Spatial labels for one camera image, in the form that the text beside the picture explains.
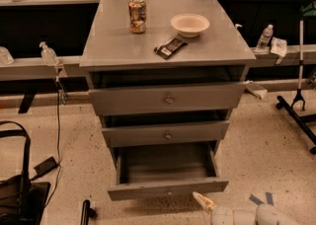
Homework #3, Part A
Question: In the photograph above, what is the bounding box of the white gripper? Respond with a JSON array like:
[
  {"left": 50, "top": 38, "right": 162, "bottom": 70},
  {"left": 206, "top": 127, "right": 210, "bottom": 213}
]
[{"left": 193, "top": 191, "right": 233, "bottom": 225}]

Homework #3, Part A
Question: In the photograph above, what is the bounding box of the grey bottom drawer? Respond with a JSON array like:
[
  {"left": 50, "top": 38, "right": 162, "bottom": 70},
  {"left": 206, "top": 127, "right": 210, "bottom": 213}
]
[{"left": 108, "top": 141, "right": 228, "bottom": 200}]

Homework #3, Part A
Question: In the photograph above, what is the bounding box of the grey drawer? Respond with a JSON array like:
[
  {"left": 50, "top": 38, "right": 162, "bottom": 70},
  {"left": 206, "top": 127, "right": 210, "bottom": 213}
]
[
  {"left": 108, "top": 141, "right": 228, "bottom": 200},
  {"left": 102, "top": 120, "right": 229, "bottom": 148},
  {"left": 89, "top": 82, "right": 245, "bottom": 115}
]

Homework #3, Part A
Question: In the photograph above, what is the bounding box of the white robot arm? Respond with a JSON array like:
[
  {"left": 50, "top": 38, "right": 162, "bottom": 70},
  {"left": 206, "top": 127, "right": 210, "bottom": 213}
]
[{"left": 193, "top": 191, "right": 300, "bottom": 225}]

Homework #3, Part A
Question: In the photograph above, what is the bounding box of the grey middle drawer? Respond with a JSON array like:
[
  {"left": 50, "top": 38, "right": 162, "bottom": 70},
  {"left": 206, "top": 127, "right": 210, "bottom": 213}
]
[{"left": 102, "top": 120, "right": 229, "bottom": 148}]

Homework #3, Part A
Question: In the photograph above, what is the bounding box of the grey top drawer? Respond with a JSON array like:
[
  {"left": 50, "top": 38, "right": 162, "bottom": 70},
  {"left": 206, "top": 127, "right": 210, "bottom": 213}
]
[{"left": 89, "top": 82, "right": 245, "bottom": 115}]

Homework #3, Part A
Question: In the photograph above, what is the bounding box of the grey drawer cabinet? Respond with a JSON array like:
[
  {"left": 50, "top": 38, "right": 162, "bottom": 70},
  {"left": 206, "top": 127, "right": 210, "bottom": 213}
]
[{"left": 79, "top": 0, "right": 258, "bottom": 158}]

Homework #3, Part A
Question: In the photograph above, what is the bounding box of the blue tape cross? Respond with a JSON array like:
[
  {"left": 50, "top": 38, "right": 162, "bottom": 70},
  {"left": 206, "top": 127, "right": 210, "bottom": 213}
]
[{"left": 248, "top": 191, "right": 275, "bottom": 207}]

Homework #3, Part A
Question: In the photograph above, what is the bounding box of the black stand with pole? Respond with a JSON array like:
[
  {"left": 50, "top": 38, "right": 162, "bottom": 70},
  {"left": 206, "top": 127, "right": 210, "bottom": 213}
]
[{"left": 276, "top": 1, "right": 316, "bottom": 155}]

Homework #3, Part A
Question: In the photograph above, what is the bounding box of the white box on floor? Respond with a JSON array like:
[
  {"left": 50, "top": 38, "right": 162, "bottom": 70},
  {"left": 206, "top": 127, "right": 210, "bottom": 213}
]
[{"left": 246, "top": 81, "right": 268, "bottom": 99}]

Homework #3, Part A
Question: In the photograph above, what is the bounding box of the black snack bar wrapper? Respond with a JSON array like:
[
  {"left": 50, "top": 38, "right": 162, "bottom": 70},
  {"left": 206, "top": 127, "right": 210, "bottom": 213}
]
[{"left": 154, "top": 37, "right": 187, "bottom": 60}]

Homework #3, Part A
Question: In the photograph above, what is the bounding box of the black power adapter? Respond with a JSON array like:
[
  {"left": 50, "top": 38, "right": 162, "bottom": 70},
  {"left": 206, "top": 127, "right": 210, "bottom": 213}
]
[{"left": 35, "top": 157, "right": 58, "bottom": 177}]

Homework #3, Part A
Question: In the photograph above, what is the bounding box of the clear plastic water bottle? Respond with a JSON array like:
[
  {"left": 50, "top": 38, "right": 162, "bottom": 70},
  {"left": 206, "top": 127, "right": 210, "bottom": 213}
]
[{"left": 255, "top": 25, "right": 274, "bottom": 52}]

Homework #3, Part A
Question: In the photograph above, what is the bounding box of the white paper bowl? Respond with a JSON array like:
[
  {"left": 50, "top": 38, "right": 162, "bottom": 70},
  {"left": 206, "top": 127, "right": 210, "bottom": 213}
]
[{"left": 171, "top": 14, "right": 210, "bottom": 38}]

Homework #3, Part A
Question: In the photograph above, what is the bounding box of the crumpled soda can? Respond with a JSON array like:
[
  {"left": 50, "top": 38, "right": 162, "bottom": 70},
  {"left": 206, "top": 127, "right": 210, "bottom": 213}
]
[{"left": 128, "top": 0, "right": 146, "bottom": 34}]

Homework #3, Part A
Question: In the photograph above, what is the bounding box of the clear container at left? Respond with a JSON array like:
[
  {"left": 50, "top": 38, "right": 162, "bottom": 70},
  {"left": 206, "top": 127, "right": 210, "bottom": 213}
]
[{"left": 0, "top": 46, "right": 14, "bottom": 65}]

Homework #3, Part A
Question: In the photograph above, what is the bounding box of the white packet on rail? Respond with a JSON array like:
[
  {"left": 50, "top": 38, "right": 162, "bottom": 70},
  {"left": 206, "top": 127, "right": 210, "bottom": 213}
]
[{"left": 271, "top": 37, "right": 287, "bottom": 57}]

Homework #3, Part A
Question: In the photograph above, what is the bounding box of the black bag with strap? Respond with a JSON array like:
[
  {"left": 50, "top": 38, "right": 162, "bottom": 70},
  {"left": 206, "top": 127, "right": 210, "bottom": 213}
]
[{"left": 0, "top": 120, "right": 50, "bottom": 225}]

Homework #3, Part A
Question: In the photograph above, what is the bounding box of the grey metal workbench rail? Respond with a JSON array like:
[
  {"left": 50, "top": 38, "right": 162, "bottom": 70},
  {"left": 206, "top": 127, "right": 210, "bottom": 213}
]
[{"left": 0, "top": 44, "right": 316, "bottom": 81}]

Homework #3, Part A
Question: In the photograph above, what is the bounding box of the black power cable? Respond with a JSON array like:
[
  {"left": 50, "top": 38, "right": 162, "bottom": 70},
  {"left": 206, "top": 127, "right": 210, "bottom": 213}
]
[{"left": 30, "top": 77, "right": 64, "bottom": 208}]

